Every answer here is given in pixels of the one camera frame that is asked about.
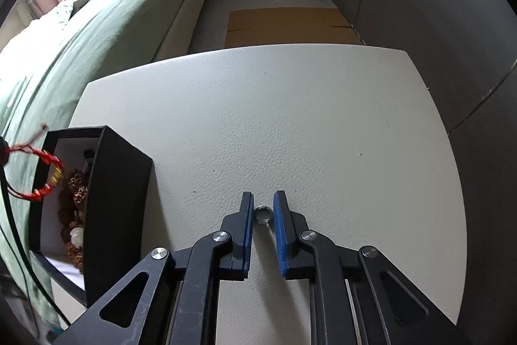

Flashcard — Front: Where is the white table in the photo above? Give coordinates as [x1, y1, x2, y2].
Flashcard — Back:
[67, 44, 468, 344]

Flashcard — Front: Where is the silver ring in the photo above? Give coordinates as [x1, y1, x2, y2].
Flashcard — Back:
[254, 205, 275, 227]

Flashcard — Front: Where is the green bed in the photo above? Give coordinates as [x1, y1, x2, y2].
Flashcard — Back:
[0, 0, 211, 329]

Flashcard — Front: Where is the brown cardboard sheet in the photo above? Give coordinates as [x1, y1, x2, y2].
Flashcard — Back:
[225, 7, 361, 48]

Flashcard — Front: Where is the black cable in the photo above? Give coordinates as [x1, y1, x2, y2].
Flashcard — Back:
[0, 166, 72, 329]

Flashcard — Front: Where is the brown rudraksha bead bracelet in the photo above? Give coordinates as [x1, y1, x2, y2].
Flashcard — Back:
[58, 168, 90, 274]

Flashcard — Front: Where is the black jewelry box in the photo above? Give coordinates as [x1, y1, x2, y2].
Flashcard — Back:
[29, 126, 153, 307]

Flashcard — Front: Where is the red string bracelet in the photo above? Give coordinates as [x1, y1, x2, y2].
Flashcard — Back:
[0, 122, 66, 202]

